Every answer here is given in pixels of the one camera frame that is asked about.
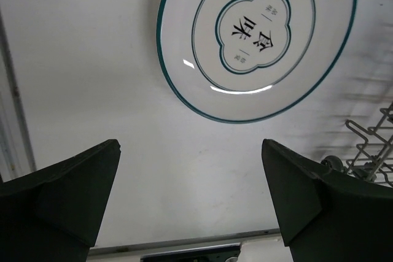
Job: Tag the aluminium front rail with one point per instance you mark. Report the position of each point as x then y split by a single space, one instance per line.
95 252

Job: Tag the grey wire dish rack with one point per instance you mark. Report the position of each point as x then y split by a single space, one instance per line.
369 158

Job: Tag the white plate green rim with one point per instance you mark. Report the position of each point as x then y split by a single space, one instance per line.
243 61

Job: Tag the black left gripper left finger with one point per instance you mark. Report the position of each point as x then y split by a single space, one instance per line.
54 214

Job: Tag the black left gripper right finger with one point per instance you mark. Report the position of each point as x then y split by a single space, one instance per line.
323 214

